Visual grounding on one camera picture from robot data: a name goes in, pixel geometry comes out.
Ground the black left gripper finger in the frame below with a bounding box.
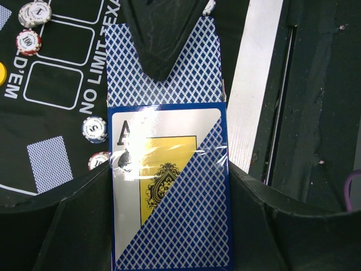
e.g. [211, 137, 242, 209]
[121, 0, 208, 81]

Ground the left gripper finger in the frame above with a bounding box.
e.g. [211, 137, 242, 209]
[229, 163, 360, 270]
[1, 163, 112, 270]

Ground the red white single chip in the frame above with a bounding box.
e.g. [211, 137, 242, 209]
[87, 151, 109, 171]

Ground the blue white chip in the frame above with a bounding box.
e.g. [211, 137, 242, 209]
[202, 0, 216, 16]
[81, 116, 108, 144]

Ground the blue playing card deck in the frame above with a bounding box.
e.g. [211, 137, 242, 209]
[108, 102, 234, 270]

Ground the grey white chip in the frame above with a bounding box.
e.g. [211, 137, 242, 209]
[18, 1, 52, 29]

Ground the yellow dealer button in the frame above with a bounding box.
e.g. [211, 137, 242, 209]
[0, 62, 7, 86]

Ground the black poker table mat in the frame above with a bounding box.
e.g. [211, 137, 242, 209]
[1, 1, 249, 205]

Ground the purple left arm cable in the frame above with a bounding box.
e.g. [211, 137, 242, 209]
[343, 168, 361, 211]

